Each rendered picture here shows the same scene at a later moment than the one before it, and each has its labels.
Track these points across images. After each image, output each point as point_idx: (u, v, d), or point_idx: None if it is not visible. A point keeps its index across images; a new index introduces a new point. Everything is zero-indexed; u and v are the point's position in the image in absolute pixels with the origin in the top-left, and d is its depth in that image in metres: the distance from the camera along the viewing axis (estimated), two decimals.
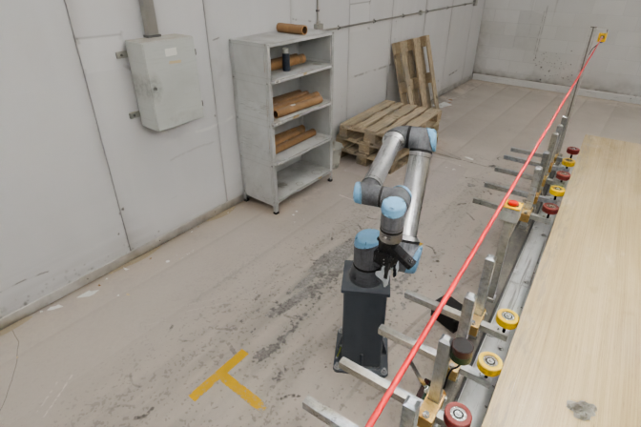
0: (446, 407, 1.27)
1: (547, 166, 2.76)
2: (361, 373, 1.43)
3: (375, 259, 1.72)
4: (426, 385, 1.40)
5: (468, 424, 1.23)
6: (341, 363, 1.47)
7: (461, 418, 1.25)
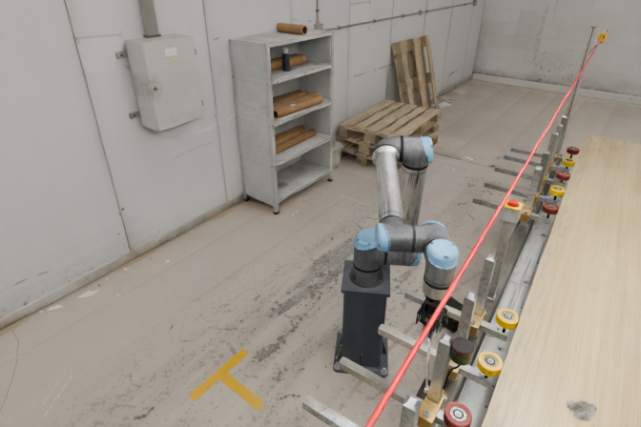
0: (446, 407, 1.27)
1: (547, 166, 2.76)
2: (361, 373, 1.43)
3: (433, 331, 1.31)
4: (427, 385, 1.41)
5: (468, 424, 1.23)
6: (341, 363, 1.47)
7: (461, 418, 1.25)
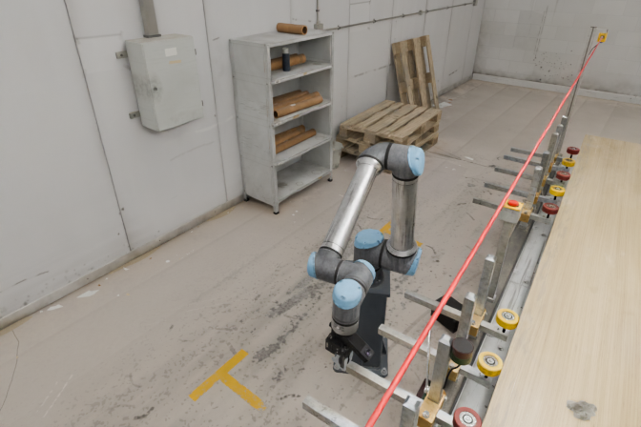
0: (456, 412, 1.26)
1: (547, 166, 2.76)
2: (368, 377, 1.42)
3: (327, 347, 1.46)
4: (427, 385, 1.41)
5: None
6: (349, 367, 1.46)
7: (470, 423, 1.23)
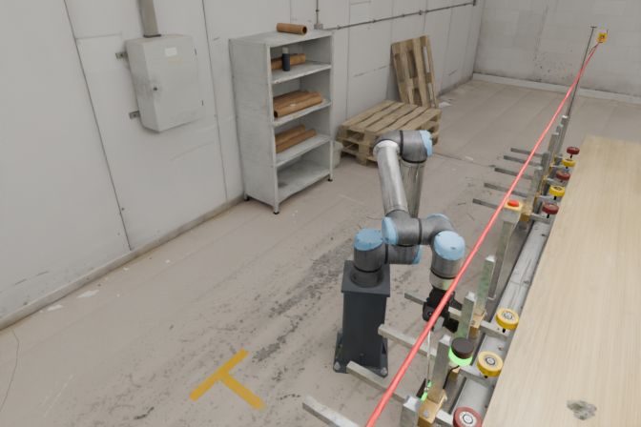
0: (456, 412, 1.26)
1: (547, 166, 2.76)
2: (369, 377, 1.42)
3: None
4: (427, 385, 1.41)
5: None
6: (349, 368, 1.45)
7: (470, 424, 1.23)
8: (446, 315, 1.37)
